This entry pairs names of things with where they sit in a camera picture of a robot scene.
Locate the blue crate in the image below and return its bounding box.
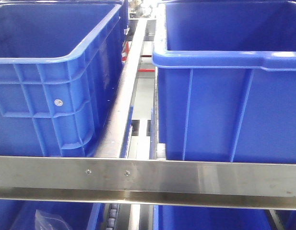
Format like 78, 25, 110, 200
0, 199, 105, 230
152, 205, 296, 230
0, 3, 122, 157
152, 0, 296, 163

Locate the stainless steel shelf rack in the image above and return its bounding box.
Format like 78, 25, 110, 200
0, 19, 296, 214

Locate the blue crate upper middle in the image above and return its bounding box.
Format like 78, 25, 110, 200
152, 0, 296, 163

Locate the blue crate upper left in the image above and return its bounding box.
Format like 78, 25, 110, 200
0, 3, 122, 157

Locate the clear plastic bag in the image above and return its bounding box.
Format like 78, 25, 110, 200
35, 209, 72, 230

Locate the blue crate bottom left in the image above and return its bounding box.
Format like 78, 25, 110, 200
0, 199, 105, 230

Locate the blue crate bottom right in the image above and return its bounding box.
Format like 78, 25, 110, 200
152, 205, 296, 230

